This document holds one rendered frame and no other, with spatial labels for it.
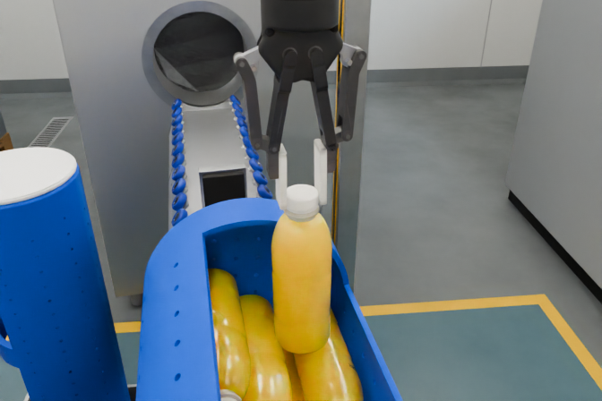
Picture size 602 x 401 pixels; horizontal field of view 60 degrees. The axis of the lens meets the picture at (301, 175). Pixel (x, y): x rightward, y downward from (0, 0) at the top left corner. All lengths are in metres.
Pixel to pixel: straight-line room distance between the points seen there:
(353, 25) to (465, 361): 1.47
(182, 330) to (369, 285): 2.00
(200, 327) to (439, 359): 1.76
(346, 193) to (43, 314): 0.79
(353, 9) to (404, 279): 1.62
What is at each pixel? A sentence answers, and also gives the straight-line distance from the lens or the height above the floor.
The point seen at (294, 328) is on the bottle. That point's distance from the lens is 0.67.
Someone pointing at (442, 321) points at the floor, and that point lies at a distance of 2.39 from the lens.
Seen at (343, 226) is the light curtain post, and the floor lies 0.81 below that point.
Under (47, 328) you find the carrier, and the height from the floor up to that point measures 0.68.
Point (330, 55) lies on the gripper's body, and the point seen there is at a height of 1.45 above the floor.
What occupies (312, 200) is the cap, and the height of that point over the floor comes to 1.30.
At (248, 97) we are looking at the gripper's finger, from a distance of 0.53.
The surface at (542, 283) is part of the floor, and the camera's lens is 2.75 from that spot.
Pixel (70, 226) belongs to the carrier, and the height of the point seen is 0.92.
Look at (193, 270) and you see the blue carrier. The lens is 0.62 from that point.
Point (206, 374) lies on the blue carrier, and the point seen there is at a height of 1.22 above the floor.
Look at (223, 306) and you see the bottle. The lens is 0.66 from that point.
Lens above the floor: 1.59
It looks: 28 degrees down
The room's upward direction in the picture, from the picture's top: straight up
